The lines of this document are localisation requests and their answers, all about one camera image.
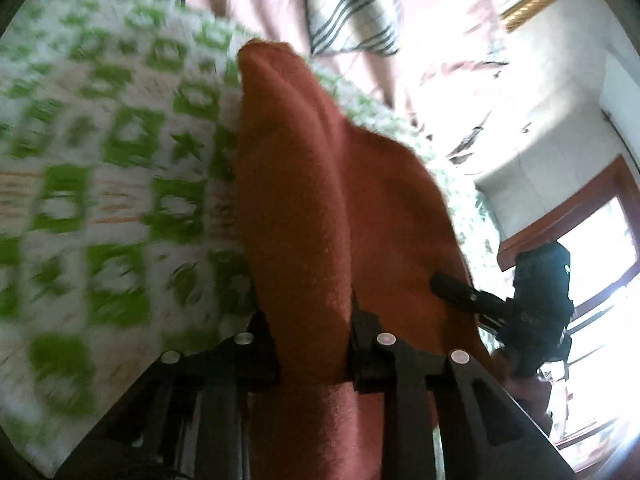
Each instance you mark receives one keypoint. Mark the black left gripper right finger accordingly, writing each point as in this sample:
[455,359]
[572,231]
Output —
[445,414]

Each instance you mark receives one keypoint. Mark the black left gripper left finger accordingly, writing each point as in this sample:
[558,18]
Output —
[185,417]

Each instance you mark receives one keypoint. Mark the rust orange small garment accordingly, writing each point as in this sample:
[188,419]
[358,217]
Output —
[333,216]

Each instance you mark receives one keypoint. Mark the right hand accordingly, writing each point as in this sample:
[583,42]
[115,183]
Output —
[532,393]

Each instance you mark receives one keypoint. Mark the green white checkered blanket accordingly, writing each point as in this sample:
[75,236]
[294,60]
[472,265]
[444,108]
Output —
[118,128]

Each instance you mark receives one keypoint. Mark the pink heart pattern quilt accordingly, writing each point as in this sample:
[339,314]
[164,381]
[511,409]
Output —
[434,61]

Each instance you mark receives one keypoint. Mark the brown wooden window frame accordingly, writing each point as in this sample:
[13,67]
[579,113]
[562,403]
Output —
[614,181]

